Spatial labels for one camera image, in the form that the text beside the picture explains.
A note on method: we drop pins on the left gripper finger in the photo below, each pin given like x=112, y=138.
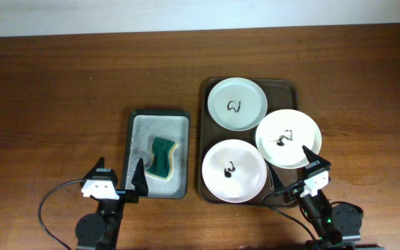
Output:
x=139, y=180
x=99, y=165

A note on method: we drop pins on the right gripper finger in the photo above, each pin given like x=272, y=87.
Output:
x=276, y=182
x=314, y=160

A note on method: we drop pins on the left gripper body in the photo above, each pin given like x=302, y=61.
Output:
x=127, y=196

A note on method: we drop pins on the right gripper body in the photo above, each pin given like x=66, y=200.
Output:
x=302, y=191

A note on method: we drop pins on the green and yellow sponge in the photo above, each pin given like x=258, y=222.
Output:
x=162, y=151

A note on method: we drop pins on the pinkish white plate with stain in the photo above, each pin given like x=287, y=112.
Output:
x=234, y=171

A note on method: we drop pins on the grey-white plate with stain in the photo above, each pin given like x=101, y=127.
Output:
x=237, y=104

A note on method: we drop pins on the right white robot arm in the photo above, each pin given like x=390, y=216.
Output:
x=336, y=223

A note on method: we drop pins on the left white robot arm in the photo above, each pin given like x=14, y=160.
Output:
x=100, y=230

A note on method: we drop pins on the small dark soapy tray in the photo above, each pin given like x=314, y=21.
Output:
x=144, y=126

